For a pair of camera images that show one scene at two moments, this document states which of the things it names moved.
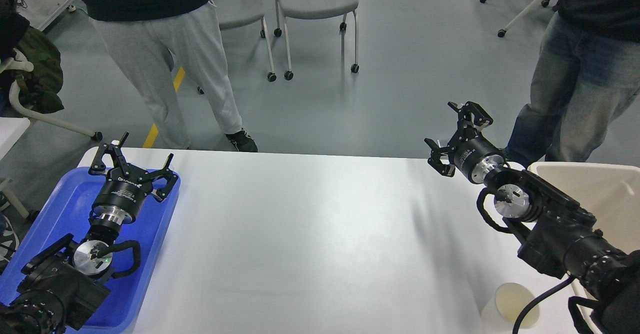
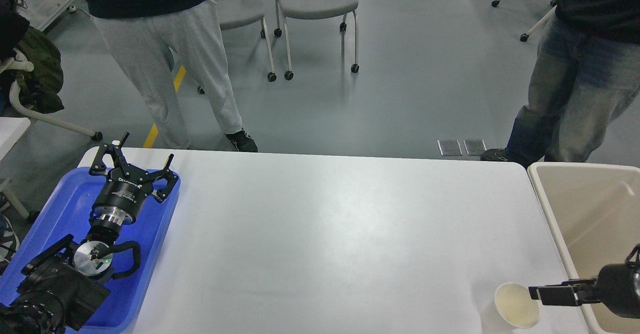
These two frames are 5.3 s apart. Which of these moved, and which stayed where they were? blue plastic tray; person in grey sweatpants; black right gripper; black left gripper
Moved: black right gripper
Stayed: blue plastic tray; black left gripper; person in grey sweatpants
